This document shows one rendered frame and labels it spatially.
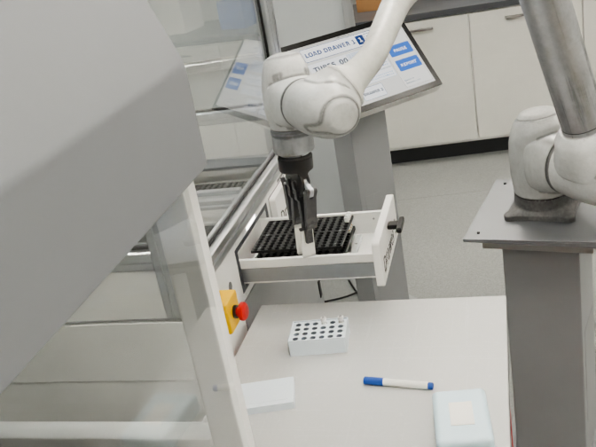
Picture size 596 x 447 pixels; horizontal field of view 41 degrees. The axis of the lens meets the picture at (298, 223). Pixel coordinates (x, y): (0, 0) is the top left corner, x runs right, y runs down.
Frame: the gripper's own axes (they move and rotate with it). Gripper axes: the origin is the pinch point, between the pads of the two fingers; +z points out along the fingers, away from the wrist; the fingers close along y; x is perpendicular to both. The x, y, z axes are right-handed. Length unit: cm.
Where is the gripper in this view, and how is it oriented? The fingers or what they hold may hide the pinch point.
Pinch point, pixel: (304, 240)
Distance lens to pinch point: 179.3
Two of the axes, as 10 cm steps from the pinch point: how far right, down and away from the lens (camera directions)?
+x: -8.9, 2.5, -3.9
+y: -4.5, -2.7, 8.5
